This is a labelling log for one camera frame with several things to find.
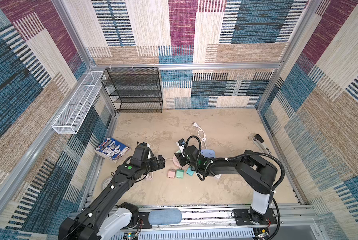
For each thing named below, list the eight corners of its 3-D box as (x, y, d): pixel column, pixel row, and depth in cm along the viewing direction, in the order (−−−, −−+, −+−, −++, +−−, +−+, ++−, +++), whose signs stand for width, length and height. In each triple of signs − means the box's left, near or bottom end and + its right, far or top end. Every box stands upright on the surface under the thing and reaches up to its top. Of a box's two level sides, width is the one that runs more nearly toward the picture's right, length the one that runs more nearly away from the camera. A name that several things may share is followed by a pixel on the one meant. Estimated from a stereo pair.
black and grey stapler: (264, 156, 98) (268, 152, 93) (251, 139, 106) (254, 134, 102) (268, 155, 98) (272, 150, 94) (255, 138, 107) (258, 133, 102)
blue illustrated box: (95, 152, 100) (93, 150, 97) (109, 138, 107) (108, 136, 104) (116, 164, 94) (114, 162, 92) (129, 149, 101) (127, 146, 99)
